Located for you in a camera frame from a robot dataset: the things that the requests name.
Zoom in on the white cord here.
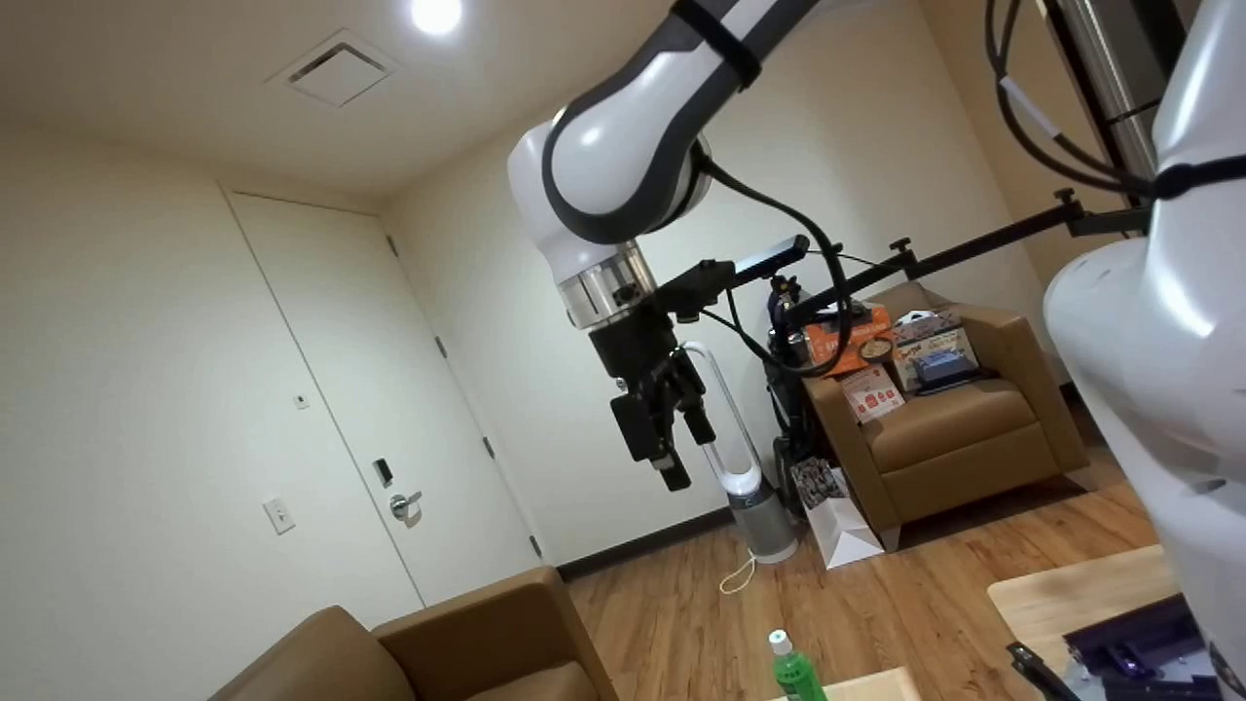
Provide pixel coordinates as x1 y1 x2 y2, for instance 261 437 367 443
711 547 768 599

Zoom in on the silver door handle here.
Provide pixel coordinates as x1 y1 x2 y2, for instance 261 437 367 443
384 486 430 530

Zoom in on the purple dark case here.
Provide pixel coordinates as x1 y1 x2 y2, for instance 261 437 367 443
1059 593 1230 701

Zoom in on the black stereo camera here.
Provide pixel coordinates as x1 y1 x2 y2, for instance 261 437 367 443
733 229 818 286

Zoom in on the white room door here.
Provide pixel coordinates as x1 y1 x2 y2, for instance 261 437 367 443
222 190 546 611

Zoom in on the red and white box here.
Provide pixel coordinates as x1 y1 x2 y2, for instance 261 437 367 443
836 362 911 428

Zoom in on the round ceiling light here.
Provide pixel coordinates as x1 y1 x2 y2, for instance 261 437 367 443
400 0 467 41

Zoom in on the black tripod boom stand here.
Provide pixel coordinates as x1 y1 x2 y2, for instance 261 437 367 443
763 185 1162 499

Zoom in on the brown armchair with boxes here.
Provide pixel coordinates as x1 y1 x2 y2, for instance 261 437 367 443
794 281 1093 547

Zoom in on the white paper bag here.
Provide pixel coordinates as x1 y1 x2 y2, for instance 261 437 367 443
789 450 889 577

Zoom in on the brown leather armchair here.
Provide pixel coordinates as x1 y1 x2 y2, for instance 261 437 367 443
208 564 622 701

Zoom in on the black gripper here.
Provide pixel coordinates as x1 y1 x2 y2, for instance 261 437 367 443
589 303 719 495

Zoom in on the orange box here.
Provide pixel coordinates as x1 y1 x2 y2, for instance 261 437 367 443
801 307 898 382

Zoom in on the green plastic bottle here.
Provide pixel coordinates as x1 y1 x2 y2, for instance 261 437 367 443
763 628 831 701

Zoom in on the white tower fan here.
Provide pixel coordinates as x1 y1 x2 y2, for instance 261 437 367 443
679 337 801 567

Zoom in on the square ceiling vent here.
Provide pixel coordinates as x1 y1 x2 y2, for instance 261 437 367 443
270 32 400 111

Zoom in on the grey blue box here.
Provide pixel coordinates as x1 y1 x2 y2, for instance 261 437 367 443
889 307 984 397

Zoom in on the dark window frame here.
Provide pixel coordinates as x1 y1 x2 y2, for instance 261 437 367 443
1044 0 1203 177

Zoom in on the black stand leg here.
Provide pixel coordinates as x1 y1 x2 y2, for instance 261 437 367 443
1005 638 1081 701

